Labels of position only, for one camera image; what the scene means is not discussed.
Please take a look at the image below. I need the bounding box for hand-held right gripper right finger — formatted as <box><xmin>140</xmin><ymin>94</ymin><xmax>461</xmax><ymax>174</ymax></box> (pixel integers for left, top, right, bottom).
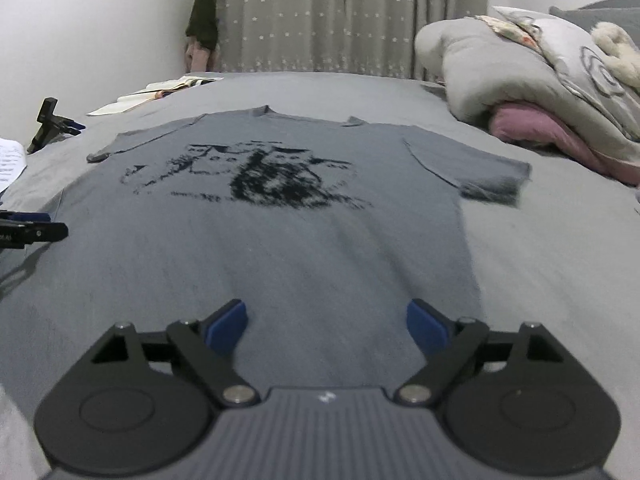
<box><xmin>397</xmin><ymin>298</ymin><xmax>563</xmax><ymax>407</ymax></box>

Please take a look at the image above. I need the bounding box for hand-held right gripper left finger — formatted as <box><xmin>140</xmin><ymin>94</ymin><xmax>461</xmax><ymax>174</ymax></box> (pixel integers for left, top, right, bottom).
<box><xmin>90</xmin><ymin>298</ymin><xmax>261</xmax><ymax>407</ymax></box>

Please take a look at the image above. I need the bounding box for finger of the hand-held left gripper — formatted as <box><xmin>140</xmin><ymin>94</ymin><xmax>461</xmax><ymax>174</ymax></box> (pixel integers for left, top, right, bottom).
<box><xmin>0</xmin><ymin>221</ymin><xmax>69</xmax><ymax>250</ymax></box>
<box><xmin>0</xmin><ymin>210</ymin><xmax>52</xmax><ymax>224</ymax></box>

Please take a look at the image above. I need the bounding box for grey knitted sweater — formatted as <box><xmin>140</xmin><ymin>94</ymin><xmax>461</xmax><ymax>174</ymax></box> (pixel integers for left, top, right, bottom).
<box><xmin>0</xmin><ymin>105</ymin><xmax>532</xmax><ymax>396</ymax></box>

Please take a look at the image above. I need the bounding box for printed paper sheet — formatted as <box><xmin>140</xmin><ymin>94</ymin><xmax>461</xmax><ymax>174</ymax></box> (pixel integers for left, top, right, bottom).
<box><xmin>0</xmin><ymin>137</ymin><xmax>28</xmax><ymax>193</ymax></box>

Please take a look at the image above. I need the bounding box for black clamp stand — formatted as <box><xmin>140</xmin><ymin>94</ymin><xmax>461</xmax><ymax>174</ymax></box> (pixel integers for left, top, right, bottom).
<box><xmin>26</xmin><ymin>98</ymin><xmax>83</xmax><ymax>155</ymax></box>

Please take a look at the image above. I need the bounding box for grey bed sheet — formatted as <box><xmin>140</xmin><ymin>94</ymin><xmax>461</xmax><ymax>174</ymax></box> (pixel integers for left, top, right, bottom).
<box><xmin>0</xmin><ymin>71</ymin><xmax>640</xmax><ymax>480</ymax></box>

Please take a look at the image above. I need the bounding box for open book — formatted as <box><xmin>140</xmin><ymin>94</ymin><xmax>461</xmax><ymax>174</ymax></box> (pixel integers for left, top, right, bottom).
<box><xmin>87</xmin><ymin>76</ymin><xmax>223</xmax><ymax>117</ymax></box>

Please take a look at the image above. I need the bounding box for pink blanket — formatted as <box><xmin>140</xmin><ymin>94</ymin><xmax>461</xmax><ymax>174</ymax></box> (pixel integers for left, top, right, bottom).
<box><xmin>489</xmin><ymin>101</ymin><xmax>640</xmax><ymax>186</ymax></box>

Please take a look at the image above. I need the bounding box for pink hanging garment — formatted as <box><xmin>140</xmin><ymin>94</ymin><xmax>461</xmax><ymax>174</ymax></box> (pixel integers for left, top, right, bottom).
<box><xmin>184</xmin><ymin>37</ymin><xmax>217</xmax><ymax>75</ymax></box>

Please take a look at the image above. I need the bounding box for dark hanging garment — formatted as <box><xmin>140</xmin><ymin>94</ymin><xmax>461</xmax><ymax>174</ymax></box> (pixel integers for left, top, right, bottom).
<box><xmin>185</xmin><ymin>0</ymin><xmax>219</xmax><ymax>53</ymax></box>

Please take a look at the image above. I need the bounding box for beige duvet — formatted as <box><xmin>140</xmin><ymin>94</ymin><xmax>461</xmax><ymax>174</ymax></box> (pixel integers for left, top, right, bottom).
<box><xmin>414</xmin><ymin>6</ymin><xmax>640</xmax><ymax>183</ymax></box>

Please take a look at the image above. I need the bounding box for grey star-print curtain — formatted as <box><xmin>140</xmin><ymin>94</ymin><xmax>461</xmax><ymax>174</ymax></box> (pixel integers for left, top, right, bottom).
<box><xmin>212</xmin><ymin>0</ymin><xmax>491</xmax><ymax>81</ymax></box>

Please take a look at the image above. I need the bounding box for white plush toy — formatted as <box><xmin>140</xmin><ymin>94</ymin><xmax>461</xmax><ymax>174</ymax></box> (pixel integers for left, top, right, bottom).
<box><xmin>590</xmin><ymin>21</ymin><xmax>640</xmax><ymax>81</ymax></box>

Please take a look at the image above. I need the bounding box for grey quilted headboard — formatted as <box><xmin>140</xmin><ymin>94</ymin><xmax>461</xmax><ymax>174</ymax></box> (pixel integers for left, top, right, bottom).
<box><xmin>549</xmin><ymin>0</ymin><xmax>640</xmax><ymax>28</ymax></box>

